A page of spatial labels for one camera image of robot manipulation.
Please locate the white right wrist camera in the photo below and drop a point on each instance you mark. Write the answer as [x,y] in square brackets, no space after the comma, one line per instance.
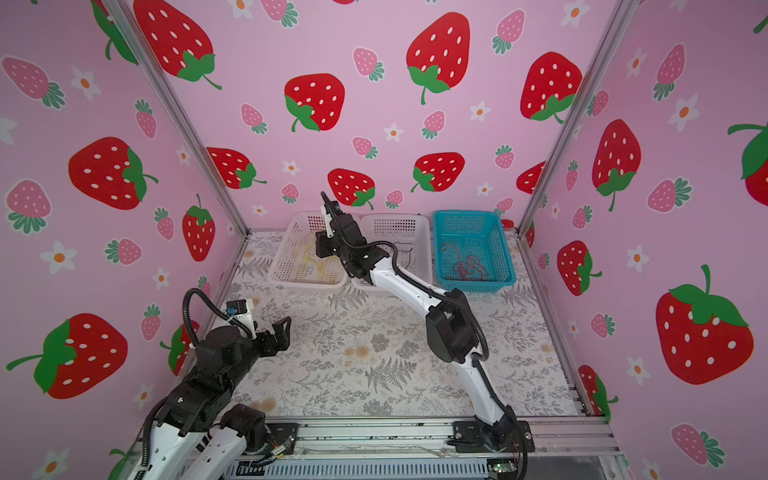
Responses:
[330,212]

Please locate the white plastic basket left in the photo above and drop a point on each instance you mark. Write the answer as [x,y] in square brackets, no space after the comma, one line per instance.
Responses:
[296,266]

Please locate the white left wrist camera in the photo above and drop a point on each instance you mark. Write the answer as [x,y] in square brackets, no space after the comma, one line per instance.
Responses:
[239,313]

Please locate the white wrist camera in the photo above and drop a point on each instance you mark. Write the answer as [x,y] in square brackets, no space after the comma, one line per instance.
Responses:
[239,313]
[330,212]

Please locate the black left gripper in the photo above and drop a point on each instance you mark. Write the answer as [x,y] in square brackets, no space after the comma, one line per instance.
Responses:
[283,339]

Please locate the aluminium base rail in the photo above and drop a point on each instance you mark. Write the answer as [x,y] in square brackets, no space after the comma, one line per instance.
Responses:
[388,448]

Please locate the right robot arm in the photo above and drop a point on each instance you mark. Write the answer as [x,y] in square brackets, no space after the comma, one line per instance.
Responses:
[453,332]

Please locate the aluminium frame post right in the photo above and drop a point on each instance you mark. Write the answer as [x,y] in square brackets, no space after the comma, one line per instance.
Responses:
[616,29]

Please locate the teal plastic basket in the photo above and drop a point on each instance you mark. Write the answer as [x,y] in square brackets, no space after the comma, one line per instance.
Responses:
[471,252]

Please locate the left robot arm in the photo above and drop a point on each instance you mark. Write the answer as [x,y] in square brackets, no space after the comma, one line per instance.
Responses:
[195,432]

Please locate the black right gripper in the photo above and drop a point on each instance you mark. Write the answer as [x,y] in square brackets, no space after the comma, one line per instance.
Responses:
[322,248]

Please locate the white plastic basket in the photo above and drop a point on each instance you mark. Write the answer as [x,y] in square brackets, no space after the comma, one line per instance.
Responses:
[410,233]
[296,266]

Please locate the white plastic basket middle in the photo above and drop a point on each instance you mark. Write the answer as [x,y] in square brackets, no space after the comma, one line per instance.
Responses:
[410,233]

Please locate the aluminium frame post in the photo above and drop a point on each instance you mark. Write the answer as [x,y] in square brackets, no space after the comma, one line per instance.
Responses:
[127,24]
[616,29]

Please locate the aluminium frame post left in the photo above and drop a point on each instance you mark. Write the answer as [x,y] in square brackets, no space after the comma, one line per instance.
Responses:
[127,24]

